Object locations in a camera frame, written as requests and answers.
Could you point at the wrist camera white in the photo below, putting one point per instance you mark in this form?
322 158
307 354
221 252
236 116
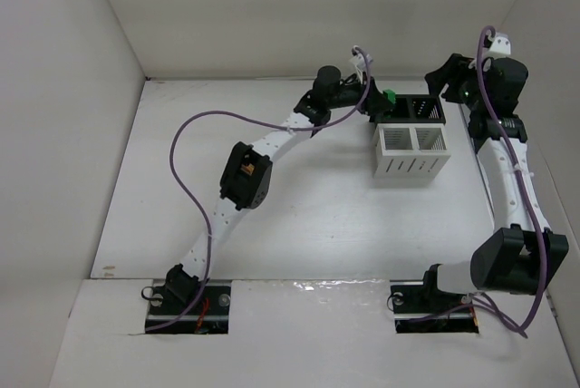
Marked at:
361 61
497 46

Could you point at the black slotted container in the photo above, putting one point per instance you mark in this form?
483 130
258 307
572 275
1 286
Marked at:
418 108

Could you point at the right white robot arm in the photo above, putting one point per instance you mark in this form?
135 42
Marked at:
523 248

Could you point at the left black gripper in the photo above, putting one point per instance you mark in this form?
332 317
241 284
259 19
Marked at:
374 101

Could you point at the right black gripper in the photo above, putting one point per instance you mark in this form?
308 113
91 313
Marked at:
447 73

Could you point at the lime green lego pair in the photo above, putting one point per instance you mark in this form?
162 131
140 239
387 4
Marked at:
390 95

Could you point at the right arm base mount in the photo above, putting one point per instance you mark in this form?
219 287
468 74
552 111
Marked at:
418 309

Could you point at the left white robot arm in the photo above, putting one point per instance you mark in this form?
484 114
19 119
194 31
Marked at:
246 177

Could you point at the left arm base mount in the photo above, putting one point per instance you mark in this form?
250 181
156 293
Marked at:
210 315

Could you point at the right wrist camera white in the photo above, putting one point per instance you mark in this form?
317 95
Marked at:
497 46

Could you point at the white slotted container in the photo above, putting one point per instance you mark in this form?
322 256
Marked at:
410 150

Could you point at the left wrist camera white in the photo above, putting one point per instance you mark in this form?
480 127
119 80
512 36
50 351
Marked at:
361 61

